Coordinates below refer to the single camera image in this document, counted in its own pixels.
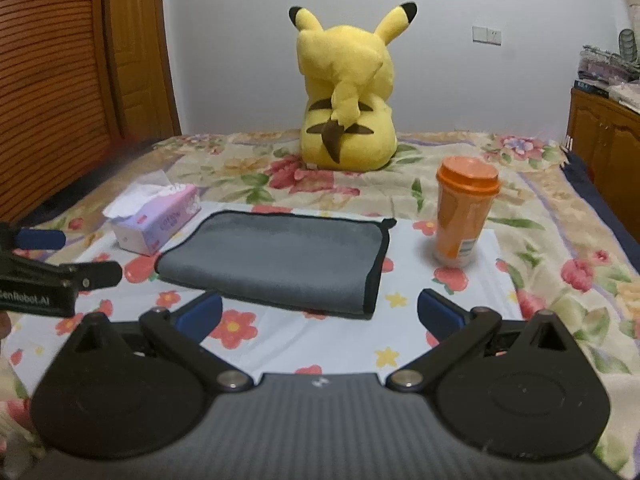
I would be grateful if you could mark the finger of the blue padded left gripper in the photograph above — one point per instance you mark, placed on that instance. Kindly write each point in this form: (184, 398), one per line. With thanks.
(36, 239)

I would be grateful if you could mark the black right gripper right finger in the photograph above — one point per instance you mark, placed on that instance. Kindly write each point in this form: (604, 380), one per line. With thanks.
(515, 389)

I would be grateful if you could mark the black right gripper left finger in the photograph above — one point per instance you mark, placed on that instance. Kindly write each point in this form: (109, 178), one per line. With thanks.
(117, 390)

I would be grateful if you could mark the grey towel with black trim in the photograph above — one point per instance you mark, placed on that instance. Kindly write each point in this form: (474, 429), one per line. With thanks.
(306, 263)

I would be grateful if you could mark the wooden slatted headboard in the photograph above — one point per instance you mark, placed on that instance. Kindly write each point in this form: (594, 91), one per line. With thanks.
(58, 119)

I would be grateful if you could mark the pink tissue box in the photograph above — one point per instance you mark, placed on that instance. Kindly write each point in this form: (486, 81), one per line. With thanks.
(151, 210)

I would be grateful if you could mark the white floral cloth mat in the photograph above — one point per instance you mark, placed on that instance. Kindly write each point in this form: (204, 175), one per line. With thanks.
(260, 339)

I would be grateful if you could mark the floral bed blanket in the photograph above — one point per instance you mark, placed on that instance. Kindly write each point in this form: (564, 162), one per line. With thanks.
(557, 251)

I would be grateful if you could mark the wooden door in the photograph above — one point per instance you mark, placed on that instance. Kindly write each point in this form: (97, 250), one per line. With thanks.
(138, 62)

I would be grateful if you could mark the orange lidded plastic cup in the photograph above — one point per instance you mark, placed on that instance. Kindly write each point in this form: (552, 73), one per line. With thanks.
(467, 187)

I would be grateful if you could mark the wooden side cabinet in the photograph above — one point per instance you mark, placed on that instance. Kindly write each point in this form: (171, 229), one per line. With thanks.
(605, 136)

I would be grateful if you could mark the yellow Pikachu plush toy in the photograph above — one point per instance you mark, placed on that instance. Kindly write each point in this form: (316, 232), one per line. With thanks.
(349, 76)

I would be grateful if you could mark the clutter pile on cabinet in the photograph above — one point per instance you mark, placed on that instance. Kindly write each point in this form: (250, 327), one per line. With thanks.
(612, 75)

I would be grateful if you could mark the white wall switch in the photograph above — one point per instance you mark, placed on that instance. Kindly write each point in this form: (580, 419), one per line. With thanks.
(485, 35)

